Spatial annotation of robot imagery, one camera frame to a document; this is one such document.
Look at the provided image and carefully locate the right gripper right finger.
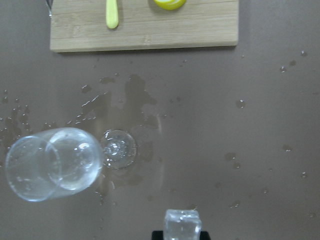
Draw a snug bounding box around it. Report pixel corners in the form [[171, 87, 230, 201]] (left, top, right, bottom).
[[199, 231, 210, 240]]

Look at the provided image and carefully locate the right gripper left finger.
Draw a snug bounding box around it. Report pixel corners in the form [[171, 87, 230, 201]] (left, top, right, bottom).
[[151, 230, 164, 240]]

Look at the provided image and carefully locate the clear ice cube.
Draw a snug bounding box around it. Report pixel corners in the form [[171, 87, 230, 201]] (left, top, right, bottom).
[[163, 209, 202, 240]]

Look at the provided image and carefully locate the clear wine glass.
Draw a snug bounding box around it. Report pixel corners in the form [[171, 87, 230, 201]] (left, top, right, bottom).
[[4, 127, 138, 203]]

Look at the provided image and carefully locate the yellow plastic knife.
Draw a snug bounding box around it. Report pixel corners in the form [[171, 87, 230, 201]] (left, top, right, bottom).
[[105, 0, 119, 29]]

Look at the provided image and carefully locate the bamboo cutting board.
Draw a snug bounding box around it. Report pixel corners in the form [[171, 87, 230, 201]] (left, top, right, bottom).
[[50, 0, 240, 53]]

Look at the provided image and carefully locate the yellow lemon slice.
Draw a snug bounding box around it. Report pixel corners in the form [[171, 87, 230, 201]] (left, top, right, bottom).
[[154, 0, 186, 11]]

